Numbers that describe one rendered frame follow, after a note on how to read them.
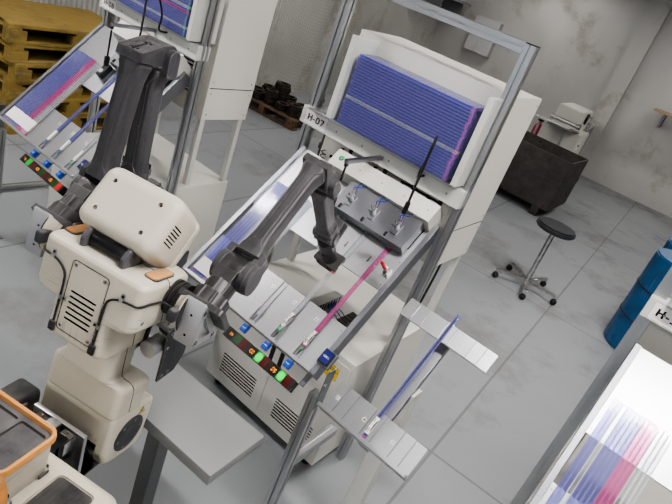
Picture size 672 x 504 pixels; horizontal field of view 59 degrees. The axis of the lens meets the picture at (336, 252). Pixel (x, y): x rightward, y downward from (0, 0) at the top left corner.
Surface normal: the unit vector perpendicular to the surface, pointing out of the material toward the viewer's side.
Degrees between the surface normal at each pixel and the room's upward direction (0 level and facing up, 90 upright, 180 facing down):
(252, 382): 90
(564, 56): 90
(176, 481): 0
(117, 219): 48
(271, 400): 90
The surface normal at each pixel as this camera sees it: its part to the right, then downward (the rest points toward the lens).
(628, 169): -0.54, 0.21
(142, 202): -0.07, -0.35
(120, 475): 0.33, -0.84
